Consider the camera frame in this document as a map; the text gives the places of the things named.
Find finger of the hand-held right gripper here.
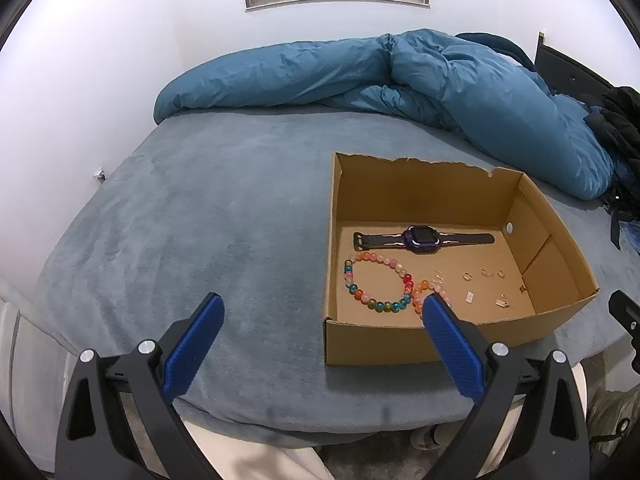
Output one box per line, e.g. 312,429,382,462
607,290,640,377

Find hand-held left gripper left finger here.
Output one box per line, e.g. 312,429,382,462
54,292,226,480

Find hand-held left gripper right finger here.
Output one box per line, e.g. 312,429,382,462
421,292,593,480

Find pink orange bead bracelet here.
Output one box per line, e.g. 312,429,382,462
412,278,454,314

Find brown cardboard box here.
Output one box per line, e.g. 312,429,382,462
322,151,600,367

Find black purple smartwatch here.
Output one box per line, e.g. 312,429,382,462
352,225,496,255

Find multicolour glass bead necklace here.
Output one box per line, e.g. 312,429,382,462
342,252,415,314

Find person's beige trousers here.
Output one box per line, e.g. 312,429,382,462
185,364,589,480

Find black clothing pile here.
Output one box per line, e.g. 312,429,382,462
584,85,640,251

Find blue duvet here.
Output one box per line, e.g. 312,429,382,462
152,29,615,202

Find black strap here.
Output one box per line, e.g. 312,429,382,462
609,207,624,252

